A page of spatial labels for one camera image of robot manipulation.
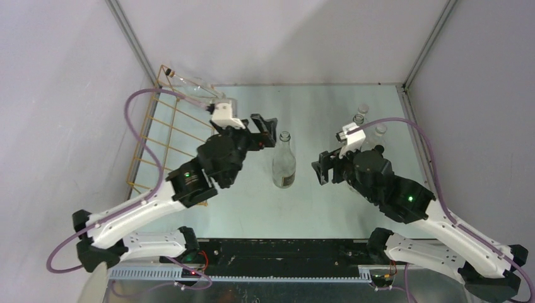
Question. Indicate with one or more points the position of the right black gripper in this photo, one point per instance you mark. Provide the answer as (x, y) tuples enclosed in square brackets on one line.
[(321, 166)]

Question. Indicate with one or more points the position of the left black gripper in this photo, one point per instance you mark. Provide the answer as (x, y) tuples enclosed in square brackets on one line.
[(257, 141)]

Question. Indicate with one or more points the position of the clear bottle black label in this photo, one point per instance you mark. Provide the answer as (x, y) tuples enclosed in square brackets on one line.
[(284, 163)]

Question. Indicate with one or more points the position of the clear bottle frosted cap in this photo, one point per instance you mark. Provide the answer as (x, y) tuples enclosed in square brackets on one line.
[(377, 135)]

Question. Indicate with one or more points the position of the clear bottle black cork top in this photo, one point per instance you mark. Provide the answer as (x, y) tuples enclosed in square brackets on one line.
[(193, 87)]

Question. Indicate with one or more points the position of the clear bottle white label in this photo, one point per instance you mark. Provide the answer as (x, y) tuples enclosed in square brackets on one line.
[(379, 149)]

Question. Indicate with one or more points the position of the long clear glass bottle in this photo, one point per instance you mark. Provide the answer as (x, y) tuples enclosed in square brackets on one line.
[(359, 119)]

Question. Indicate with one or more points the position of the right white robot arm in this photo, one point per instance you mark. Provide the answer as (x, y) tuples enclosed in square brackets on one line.
[(486, 268)]

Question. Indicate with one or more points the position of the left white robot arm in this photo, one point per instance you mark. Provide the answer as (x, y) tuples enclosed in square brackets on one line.
[(110, 237)]

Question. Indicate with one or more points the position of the right electronics board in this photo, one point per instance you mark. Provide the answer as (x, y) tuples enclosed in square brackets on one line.
[(380, 278)]

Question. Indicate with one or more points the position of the electronics board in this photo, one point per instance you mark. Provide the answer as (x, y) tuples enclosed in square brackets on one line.
[(191, 274), (380, 278)]

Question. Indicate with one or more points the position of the left electronics board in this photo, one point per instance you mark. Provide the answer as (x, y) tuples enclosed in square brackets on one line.
[(191, 274)]

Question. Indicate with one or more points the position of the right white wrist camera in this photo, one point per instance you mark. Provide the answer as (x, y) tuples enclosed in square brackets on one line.
[(351, 137)]

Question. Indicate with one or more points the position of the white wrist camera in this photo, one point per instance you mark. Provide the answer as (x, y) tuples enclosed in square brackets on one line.
[(224, 114), (351, 137)]

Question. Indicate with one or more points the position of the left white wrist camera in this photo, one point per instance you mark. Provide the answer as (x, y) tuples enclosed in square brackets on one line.
[(224, 114)]

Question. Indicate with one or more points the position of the gold wire wine rack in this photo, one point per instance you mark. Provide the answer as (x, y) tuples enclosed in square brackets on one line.
[(172, 130)]

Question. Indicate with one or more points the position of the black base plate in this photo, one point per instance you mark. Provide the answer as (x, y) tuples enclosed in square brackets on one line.
[(285, 258)]

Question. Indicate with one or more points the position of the aluminium frame rail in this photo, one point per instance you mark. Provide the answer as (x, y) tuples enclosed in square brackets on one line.
[(234, 278)]

